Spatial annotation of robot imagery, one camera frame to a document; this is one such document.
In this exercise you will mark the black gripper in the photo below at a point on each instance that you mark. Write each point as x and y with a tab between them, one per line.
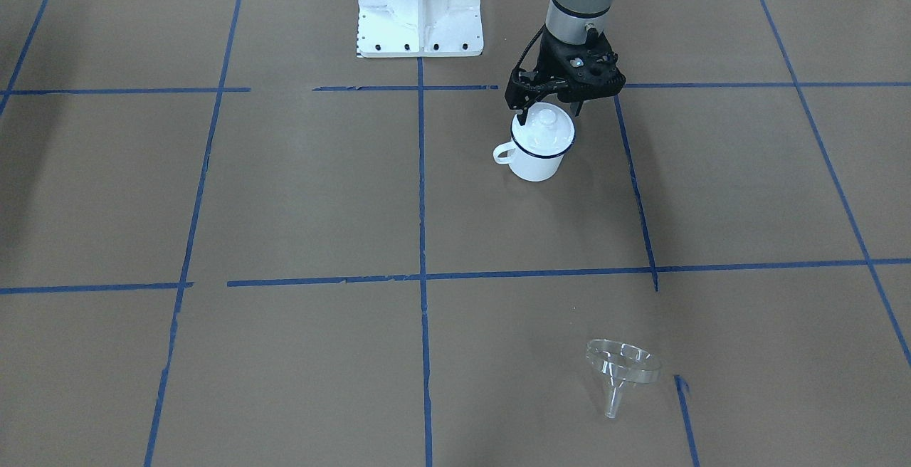
522	92

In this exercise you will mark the white enamel mug lid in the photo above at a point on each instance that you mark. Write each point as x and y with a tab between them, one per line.
548	130

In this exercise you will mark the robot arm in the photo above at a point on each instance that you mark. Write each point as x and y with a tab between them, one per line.
568	20

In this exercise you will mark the clear glass funnel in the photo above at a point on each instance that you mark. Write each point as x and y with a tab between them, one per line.
620	366

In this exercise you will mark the white enamel mug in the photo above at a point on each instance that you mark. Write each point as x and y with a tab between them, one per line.
526	165

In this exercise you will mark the brown paper table cover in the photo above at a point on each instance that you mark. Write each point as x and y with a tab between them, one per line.
227	241

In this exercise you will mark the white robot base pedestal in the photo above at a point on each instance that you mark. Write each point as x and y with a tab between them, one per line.
411	28

